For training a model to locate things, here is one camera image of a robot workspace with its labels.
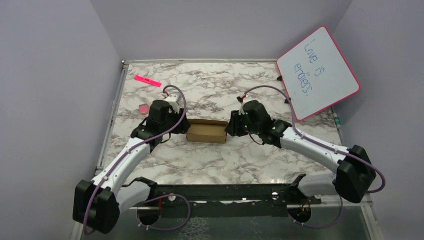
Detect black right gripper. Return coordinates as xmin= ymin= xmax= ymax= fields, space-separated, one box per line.
xmin=224 ymin=109 xmax=261 ymax=137

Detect brown cardboard box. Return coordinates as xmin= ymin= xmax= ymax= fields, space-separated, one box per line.
xmin=185 ymin=119 xmax=228 ymax=144

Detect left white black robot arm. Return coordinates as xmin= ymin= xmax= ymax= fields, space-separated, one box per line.
xmin=72 ymin=97 xmax=190 ymax=234

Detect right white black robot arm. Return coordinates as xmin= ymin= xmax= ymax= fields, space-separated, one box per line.
xmin=225 ymin=100 xmax=377 ymax=204

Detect pink eraser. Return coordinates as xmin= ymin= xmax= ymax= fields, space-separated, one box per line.
xmin=138 ymin=103 xmax=149 ymax=116

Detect pink highlighter marker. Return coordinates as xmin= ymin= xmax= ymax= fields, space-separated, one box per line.
xmin=134 ymin=74 xmax=162 ymax=88

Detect pink framed whiteboard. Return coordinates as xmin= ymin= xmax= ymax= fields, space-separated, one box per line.
xmin=276 ymin=26 xmax=361 ymax=121

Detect green capped marker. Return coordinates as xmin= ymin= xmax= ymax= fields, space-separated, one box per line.
xmin=333 ymin=112 xmax=341 ymax=129

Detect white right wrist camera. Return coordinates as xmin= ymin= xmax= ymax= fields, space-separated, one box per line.
xmin=236 ymin=95 xmax=246 ymax=115

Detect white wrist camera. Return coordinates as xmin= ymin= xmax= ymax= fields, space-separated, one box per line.
xmin=164 ymin=93 xmax=182 ymax=113
xmin=236 ymin=95 xmax=246 ymax=115

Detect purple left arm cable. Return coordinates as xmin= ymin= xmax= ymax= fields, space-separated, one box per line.
xmin=82 ymin=85 xmax=192 ymax=236

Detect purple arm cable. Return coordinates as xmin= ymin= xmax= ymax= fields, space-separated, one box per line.
xmin=82 ymin=85 xmax=192 ymax=236
xmin=236 ymin=85 xmax=387 ymax=230

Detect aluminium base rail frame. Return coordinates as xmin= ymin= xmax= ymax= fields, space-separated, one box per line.
xmin=71 ymin=58 xmax=377 ymax=240

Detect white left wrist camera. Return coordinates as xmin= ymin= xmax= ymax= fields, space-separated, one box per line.
xmin=164 ymin=93 xmax=182 ymax=113

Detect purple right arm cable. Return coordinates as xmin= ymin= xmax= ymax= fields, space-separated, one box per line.
xmin=236 ymin=85 xmax=387 ymax=230

